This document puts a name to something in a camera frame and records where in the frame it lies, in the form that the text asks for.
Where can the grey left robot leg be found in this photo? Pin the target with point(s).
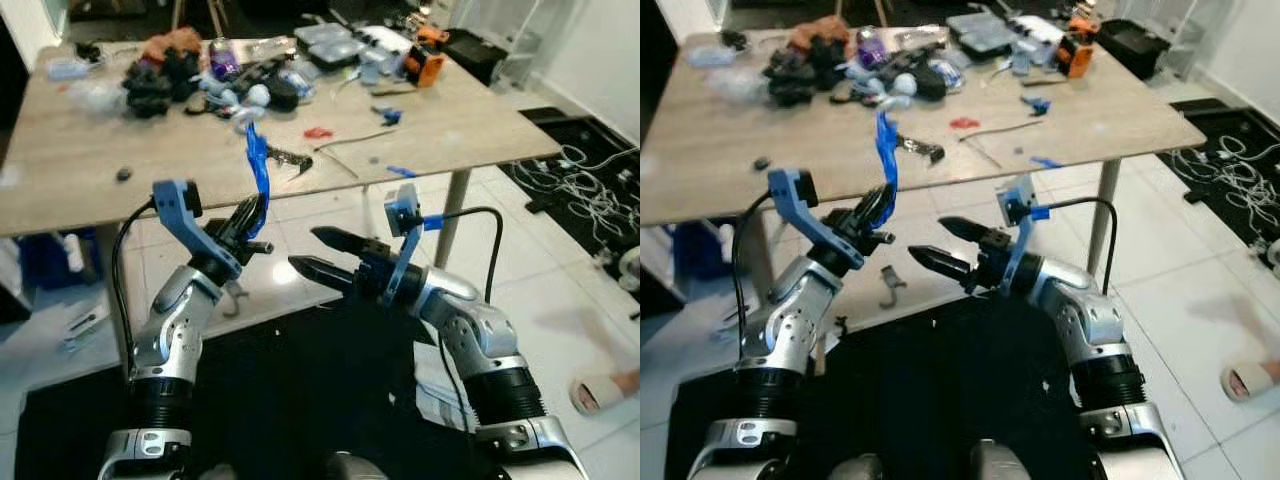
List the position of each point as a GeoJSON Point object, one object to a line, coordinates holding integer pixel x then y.
{"type": "Point", "coordinates": [215, 472]}
{"type": "Point", "coordinates": [858, 470]}

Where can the light blue rubber gloves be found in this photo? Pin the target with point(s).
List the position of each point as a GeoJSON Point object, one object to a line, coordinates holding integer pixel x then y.
{"type": "Point", "coordinates": [905, 85]}
{"type": "Point", "coordinates": [225, 97]}

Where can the small blue plastic part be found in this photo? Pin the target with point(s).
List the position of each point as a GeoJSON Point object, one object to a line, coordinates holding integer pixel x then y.
{"type": "Point", "coordinates": [1037, 104]}
{"type": "Point", "coordinates": [388, 115]}

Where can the wooden chair legs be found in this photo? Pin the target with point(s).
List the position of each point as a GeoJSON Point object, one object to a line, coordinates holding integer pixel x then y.
{"type": "Point", "coordinates": [862, 8]}
{"type": "Point", "coordinates": [213, 15]}

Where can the white printed paper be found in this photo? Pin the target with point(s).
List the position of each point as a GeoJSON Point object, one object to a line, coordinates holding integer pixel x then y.
{"type": "Point", "coordinates": [440, 395]}

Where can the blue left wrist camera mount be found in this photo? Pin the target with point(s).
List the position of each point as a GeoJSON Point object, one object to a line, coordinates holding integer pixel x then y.
{"type": "Point", "coordinates": [792, 195]}
{"type": "Point", "coordinates": [175, 210]}

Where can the clear plastic box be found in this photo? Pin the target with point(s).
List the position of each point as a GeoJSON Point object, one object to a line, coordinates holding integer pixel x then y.
{"type": "Point", "coordinates": [972, 23]}
{"type": "Point", "coordinates": [322, 34]}
{"type": "Point", "coordinates": [990, 43]}
{"type": "Point", "coordinates": [342, 54]}

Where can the small black object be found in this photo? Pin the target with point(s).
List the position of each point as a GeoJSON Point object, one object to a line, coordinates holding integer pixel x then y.
{"type": "Point", "coordinates": [733, 39]}
{"type": "Point", "coordinates": [88, 50]}

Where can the white paper sheet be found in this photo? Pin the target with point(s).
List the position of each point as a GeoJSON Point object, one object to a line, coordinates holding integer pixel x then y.
{"type": "Point", "coordinates": [385, 38]}
{"type": "Point", "coordinates": [1035, 28]}

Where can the black rubbish bag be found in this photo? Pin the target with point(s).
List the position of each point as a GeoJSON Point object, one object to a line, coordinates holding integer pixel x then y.
{"type": "Point", "coordinates": [300, 400]}
{"type": "Point", "coordinates": [940, 400]}

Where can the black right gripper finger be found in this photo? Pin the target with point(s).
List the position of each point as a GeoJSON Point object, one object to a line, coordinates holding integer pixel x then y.
{"type": "Point", "coordinates": [948, 264]}
{"type": "Point", "coordinates": [968, 234]}
{"type": "Point", "coordinates": [325, 274]}
{"type": "Point", "coordinates": [342, 243]}

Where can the clear plastic packaging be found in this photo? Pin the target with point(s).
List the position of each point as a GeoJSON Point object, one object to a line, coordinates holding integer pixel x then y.
{"type": "Point", "coordinates": [265, 47]}
{"type": "Point", "coordinates": [915, 36]}

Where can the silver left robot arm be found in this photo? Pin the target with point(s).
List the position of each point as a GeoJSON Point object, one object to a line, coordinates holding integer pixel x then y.
{"type": "Point", "coordinates": [165, 340]}
{"type": "Point", "coordinates": [790, 320]}

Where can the wooden table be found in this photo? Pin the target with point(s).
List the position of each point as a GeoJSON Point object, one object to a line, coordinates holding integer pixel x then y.
{"type": "Point", "coordinates": [830, 150]}
{"type": "Point", "coordinates": [200, 150]}

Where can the large clear plastic bag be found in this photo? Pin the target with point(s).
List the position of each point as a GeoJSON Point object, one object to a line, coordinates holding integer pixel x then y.
{"type": "Point", "coordinates": [742, 87]}
{"type": "Point", "coordinates": [98, 97]}

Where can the black floor mat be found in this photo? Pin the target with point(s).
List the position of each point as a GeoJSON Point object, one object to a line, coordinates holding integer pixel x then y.
{"type": "Point", "coordinates": [560, 130]}
{"type": "Point", "coordinates": [1215, 120]}

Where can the small red scrap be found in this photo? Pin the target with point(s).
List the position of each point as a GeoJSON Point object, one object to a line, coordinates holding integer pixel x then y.
{"type": "Point", "coordinates": [318, 132]}
{"type": "Point", "coordinates": [964, 123]}

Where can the small clear plastic bag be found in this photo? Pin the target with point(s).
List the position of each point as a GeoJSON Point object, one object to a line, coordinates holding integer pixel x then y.
{"type": "Point", "coordinates": [710, 57]}
{"type": "Point", "coordinates": [68, 70]}

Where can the white metal table leg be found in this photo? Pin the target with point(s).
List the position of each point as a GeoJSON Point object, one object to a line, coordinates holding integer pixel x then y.
{"type": "Point", "coordinates": [455, 215]}
{"type": "Point", "coordinates": [1102, 215]}

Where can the person's foot in slipper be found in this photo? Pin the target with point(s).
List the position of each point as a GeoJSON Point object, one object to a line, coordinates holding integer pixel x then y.
{"type": "Point", "coordinates": [598, 393]}
{"type": "Point", "coordinates": [1250, 380]}

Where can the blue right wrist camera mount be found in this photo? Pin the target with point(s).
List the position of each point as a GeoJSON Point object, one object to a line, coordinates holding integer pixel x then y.
{"type": "Point", "coordinates": [405, 215]}
{"type": "Point", "coordinates": [1018, 205]}

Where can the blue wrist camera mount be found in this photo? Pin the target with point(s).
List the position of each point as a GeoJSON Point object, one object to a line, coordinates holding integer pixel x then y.
{"type": "Point", "coordinates": [175, 210]}
{"type": "Point", "coordinates": [1018, 205]}
{"type": "Point", "coordinates": [405, 215]}
{"type": "Point", "coordinates": [792, 195]}

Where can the grey metal hook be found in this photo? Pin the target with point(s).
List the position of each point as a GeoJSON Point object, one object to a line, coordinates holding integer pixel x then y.
{"type": "Point", "coordinates": [235, 298]}
{"type": "Point", "coordinates": [890, 285]}

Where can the blue crate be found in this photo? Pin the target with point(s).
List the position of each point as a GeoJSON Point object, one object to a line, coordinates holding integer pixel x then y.
{"type": "Point", "coordinates": [45, 262]}
{"type": "Point", "coordinates": [700, 255]}

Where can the purple bottle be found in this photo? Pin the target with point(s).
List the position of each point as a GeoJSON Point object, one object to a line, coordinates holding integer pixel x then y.
{"type": "Point", "coordinates": [870, 48]}
{"type": "Point", "coordinates": [223, 62]}

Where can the grey right robot leg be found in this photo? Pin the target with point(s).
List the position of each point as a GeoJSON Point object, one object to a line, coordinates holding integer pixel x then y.
{"type": "Point", "coordinates": [352, 467]}
{"type": "Point", "coordinates": [995, 462]}

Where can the flat blue scrap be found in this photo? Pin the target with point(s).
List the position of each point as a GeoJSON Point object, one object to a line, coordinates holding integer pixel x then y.
{"type": "Point", "coordinates": [402, 171]}
{"type": "Point", "coordinates": [1046, 161]}

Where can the orange black tool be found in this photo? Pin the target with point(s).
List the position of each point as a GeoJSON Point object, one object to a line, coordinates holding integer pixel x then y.
{"type": "Point", "coordinates": [1075, 55]}
{"type": "Point", "coordinates": [425, 68]}

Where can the black clip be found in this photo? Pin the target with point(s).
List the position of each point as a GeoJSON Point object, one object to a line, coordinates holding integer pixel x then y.
{"type": "Point", "coordinates": [925, 150]}
{"type": "Point", "coordinates": [292, 158]}

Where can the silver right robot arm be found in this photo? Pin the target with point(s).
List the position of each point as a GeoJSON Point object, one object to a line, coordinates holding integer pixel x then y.
{"type": "Point", "coordinates": [470, 325]}
{"type": "Point", "coordinates": [1090, 320]}

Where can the black storage box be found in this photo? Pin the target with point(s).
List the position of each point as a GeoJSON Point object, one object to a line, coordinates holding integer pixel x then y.
{"type": "Point", "coordinates": [1130, 45]}
{"type": "Point", "coordinates": [475, 50]}

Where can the blue plastic strip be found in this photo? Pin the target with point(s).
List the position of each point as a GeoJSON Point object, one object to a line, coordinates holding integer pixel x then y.
{"type": "Point", "coordinates": [887, 155]}
{"type": "Point", "coordinates": [258, 165]}

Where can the orange cloth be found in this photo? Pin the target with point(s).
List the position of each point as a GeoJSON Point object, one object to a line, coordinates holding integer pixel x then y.
{"type": "Point", "coordinates": [815, 32]}
{"type": "Point", "coordinates": [170, 42]}

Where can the grey robot leg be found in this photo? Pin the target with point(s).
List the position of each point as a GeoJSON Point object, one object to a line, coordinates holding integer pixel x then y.
{"type": "Point", "coordinates": [352, 467]}
{"type": "Point", "coordinates": [858, 470]}
{"type": "Point", "coordinates": [215, 472]}
{"type": "Point", "coordinates": [995, 462]}

